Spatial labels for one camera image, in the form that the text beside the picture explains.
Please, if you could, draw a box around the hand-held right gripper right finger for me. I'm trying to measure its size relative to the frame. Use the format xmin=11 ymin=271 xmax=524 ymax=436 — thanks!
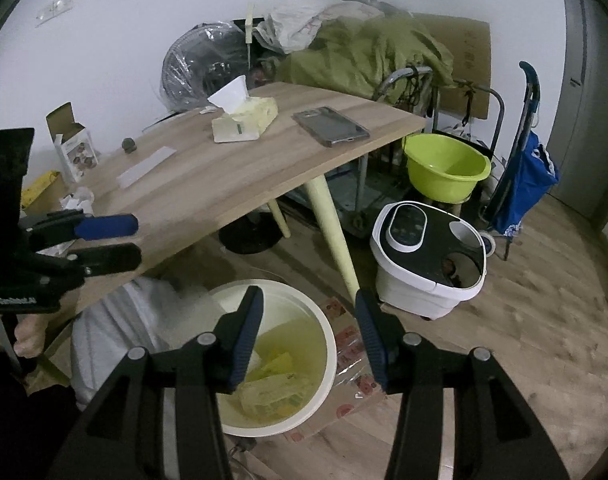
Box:
xmin=355 ymin=289 xmax=570 ymax=480

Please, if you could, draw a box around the black metal frame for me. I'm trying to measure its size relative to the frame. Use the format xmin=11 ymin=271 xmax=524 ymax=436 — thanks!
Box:
xmin=433 ymin=81 xmax=506 ymax=161

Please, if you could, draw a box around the white wall switch plate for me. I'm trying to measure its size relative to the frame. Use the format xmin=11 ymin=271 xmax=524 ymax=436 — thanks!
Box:
xmin=35 ymin=0 xmax=75 ymax=27

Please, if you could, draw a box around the open printed carton box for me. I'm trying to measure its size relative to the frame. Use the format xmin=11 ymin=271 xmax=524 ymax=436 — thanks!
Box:
xmin=46 ymin=102 xmax=100 ymax=183

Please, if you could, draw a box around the green cloth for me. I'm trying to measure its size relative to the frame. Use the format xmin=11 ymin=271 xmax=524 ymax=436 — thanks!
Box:
xmin=276 ymin=14 xmax=456 ymax=102

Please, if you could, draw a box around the brown cardboard sheet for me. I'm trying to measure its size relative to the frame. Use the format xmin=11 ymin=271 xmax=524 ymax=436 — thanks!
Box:
xmin=409 ymin=12 xmax=492 ymax=121

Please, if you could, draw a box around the wooden table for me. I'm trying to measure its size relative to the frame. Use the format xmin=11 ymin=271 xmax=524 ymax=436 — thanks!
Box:
xmin=71 ymin=82 xmax=427 ymax=316

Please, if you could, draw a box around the green plastic basin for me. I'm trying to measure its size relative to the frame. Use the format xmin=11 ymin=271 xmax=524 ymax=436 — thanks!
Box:
xmin=403 ymin=133 xmax=492 ymax=205

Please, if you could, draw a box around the grey metal cart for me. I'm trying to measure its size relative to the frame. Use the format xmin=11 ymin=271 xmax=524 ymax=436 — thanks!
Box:
xmin=329 ymin=65 xmax=435 ymax=238

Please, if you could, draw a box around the crumpled white paper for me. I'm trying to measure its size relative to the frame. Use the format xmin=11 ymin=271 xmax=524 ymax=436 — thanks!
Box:
xmin=59 ymin=186 xmax=95 ymax=214

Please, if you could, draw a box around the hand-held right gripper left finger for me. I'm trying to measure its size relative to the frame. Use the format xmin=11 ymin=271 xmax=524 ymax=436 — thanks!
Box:
xmin=56 ymin=286 xmax=264 ymax=480

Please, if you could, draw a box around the white printed sack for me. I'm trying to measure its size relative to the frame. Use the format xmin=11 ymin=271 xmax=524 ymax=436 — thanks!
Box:
xmin=253 ymin=0 xmax=385 ymax=56

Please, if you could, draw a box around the smartphone in clear case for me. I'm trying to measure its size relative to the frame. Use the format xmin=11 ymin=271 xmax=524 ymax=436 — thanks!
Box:
xmin=292 ymin=106 xmax=371 ymax=148

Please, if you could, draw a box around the yellow packaging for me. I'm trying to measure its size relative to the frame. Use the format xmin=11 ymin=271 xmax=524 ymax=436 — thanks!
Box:
xmin=238 ymin=352 xmax=312 ymax=413

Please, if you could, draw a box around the white and black foot bath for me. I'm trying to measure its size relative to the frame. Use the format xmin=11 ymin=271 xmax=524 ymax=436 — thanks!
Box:
xmin=370 ymin=201 xmax=488 ymax=320

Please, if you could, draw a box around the yellow packet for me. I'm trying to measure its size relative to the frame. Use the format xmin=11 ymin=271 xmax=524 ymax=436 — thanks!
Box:
xmin=21 ymin=171 xmax=61 ymax=207

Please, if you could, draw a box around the blue shopping trolley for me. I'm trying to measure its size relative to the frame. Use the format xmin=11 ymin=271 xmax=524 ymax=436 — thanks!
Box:
xmin=483 ymin=61 xmax=560 ymax=262

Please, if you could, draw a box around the yellow tissue pack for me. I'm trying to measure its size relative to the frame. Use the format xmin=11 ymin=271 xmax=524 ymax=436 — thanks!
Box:
xmin=207 ymin=75 xmax=279 ymax=144

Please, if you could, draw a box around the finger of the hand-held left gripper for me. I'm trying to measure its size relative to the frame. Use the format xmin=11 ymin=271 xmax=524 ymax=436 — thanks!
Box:
xmin=66 ymin=243 xmax=143 ymax=277
xmin=21 ymin=212 xmax=139 ymax=249

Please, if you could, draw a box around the white round bin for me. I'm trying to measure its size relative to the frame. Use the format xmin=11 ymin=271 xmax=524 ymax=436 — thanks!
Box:
xmin=203 ymin=280 xmax=338 ymax=436

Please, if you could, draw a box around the white tape roll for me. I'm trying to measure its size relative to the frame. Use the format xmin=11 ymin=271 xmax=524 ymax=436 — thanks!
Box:
xmin=476 ymin=230 xmax=498 ymax=260

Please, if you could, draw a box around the plastic-wrapped electric fan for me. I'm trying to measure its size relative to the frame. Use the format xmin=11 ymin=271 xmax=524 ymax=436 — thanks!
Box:
xmin=161 ymin=20 xmax=259 ymax=112

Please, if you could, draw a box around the white plastic bag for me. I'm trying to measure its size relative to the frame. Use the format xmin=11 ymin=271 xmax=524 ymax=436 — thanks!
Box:
xmin=70 ymin=276 xmax=195 ymax=408

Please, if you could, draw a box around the person's left hand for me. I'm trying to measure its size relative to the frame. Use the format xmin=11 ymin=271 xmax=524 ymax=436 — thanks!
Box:
xmin=13 ymin=314 xmax=51 ymax=357

